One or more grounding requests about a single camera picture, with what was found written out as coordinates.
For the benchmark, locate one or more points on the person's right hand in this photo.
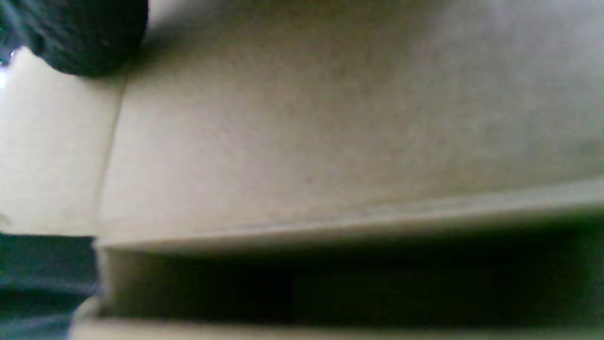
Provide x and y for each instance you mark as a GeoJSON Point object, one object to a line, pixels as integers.
{"type": "Point", "coordinates": [80, 33]}

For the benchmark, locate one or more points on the small brown cardboard mailer box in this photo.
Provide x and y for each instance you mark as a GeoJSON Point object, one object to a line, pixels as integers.
{"type": "Point", "coordinates": [330, 141]}

